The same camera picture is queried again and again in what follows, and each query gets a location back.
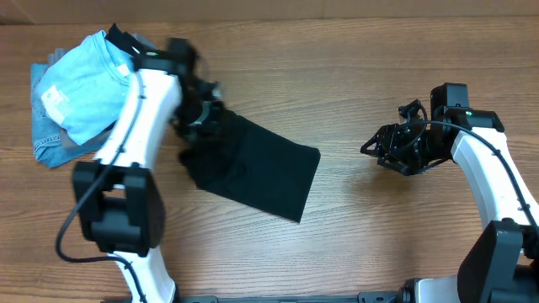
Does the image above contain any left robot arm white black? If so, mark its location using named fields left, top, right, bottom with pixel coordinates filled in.
left=56, top=50, right=224, bottom=302

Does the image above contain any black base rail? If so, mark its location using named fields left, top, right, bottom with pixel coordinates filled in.
left=173, top=291, right=398, bottom=303

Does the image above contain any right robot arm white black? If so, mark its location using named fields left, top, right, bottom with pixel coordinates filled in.
left=360, top=103, right=538, bottom=302

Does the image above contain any black folded garment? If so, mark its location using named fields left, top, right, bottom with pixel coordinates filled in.
left=105, top=24, right=147, bottom=56

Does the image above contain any grey folded garment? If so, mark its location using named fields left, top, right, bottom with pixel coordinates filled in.
left=46, top=33, right=157, bottom=151

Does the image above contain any black polo shirt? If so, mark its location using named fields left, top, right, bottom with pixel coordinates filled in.
left=179, top=110, right=321, bottom=222

